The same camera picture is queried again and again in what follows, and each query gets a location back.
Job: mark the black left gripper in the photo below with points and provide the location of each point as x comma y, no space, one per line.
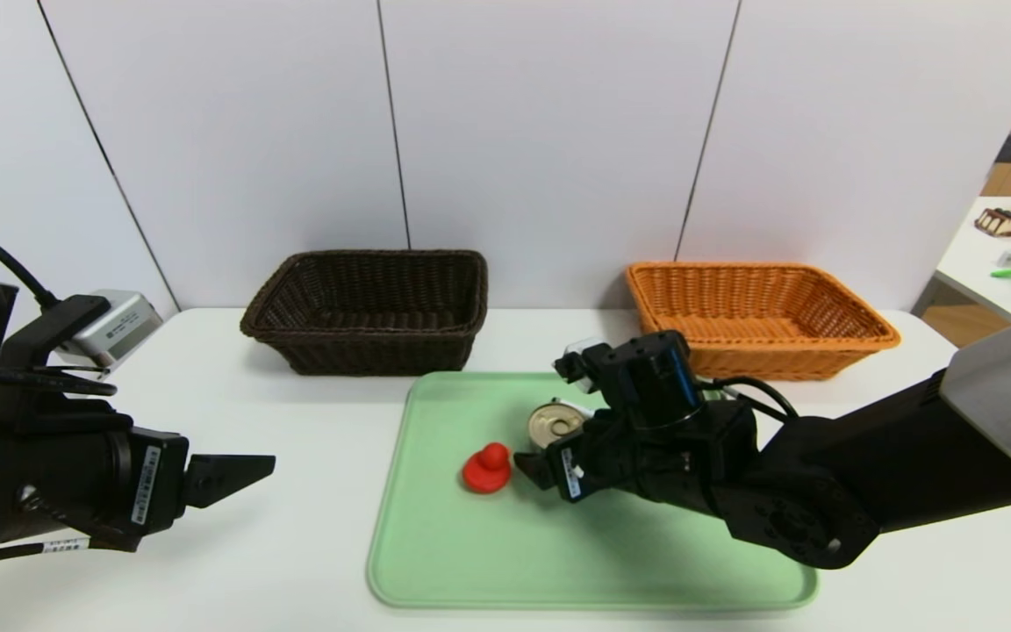
159,481

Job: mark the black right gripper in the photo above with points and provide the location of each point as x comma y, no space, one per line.
569,467

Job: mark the gold pull-tab tin can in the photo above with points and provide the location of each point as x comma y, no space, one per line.
554,426

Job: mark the red rubber duck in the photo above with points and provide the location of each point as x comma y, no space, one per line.
486,474

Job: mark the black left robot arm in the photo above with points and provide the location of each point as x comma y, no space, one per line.
32,474

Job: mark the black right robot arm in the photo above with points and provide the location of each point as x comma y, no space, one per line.
821,491

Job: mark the dark brown wicker basket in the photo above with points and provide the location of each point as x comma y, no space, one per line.
365,342

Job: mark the orange wicker basket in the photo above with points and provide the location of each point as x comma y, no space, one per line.
760,351

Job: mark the light green plastic tray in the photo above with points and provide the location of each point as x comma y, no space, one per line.
488,553

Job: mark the white side table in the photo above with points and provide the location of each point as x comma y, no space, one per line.
979,263

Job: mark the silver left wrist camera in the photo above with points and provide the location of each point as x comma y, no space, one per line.
124,325

